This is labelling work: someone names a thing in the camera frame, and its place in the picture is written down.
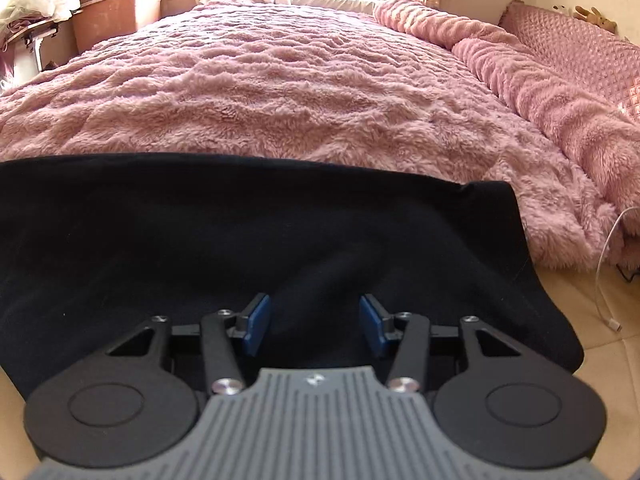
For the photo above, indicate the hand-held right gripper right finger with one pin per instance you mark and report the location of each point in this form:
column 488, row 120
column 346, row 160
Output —
column 372, row 325

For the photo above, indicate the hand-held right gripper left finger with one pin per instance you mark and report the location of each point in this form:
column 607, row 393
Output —
column 257, row 323

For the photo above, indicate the black pants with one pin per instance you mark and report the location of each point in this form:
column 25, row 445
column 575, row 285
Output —
column 150, row 240

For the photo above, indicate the pink fluffy blanket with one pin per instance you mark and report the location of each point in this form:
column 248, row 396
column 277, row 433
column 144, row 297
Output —
column 260, row 85

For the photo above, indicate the pink rolled comforter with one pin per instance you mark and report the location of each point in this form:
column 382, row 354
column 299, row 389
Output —
column 540, row 85

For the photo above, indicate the pink plastic tub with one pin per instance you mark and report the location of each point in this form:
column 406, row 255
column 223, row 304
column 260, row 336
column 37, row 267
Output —
column 115, row 15

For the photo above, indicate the pink quilted headboard cushion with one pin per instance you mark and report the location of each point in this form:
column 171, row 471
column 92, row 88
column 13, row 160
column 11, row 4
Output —
column 580, row 50

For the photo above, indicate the white desk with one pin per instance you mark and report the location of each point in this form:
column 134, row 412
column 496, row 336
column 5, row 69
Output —
column 25, row 55

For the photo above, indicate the brown stuffed toy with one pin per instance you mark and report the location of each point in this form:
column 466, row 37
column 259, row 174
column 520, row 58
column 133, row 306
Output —
column 595, row 16

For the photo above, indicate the white cloth pile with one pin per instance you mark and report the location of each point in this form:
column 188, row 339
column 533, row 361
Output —
column 42, row 2

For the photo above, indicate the beige upholstered bed frame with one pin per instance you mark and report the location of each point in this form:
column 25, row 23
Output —
column 600, row 360

